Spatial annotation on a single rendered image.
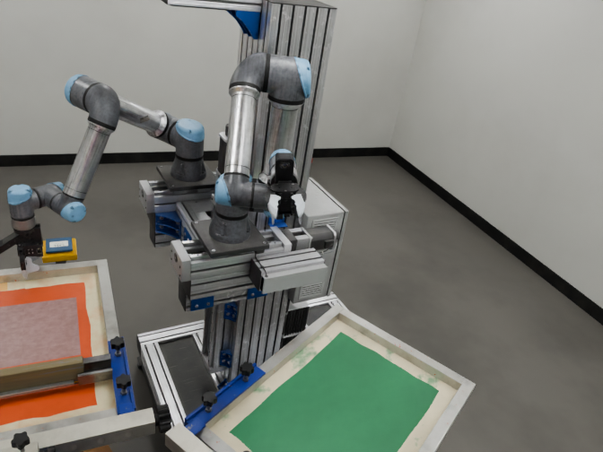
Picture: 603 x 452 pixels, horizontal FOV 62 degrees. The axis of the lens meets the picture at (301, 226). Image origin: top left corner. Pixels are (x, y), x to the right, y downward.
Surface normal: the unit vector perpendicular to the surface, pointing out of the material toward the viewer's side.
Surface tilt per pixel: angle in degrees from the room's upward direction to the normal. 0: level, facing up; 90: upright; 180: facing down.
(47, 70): 90
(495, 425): 0
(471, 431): 0
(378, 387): 0
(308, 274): 90
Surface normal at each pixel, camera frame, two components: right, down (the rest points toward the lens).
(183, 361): 0.15, -0.85
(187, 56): 0.39, 0.51
